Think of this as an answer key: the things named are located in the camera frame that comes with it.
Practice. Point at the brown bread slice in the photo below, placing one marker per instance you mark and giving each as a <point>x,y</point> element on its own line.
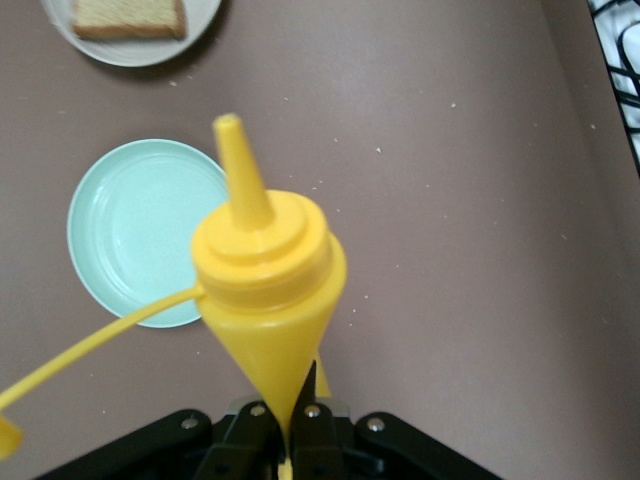
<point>130,20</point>

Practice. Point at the mint green plate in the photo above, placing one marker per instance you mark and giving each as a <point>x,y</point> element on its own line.
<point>130,225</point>

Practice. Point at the yellow squeeze bottle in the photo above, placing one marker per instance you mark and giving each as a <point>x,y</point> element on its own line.
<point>270,280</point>

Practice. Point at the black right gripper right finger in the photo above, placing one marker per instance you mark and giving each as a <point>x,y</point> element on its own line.
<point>350,450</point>

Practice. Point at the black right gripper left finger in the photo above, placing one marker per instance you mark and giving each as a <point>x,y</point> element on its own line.
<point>200,450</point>

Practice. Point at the beige plate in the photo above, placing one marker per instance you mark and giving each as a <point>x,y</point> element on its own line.
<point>135,52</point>

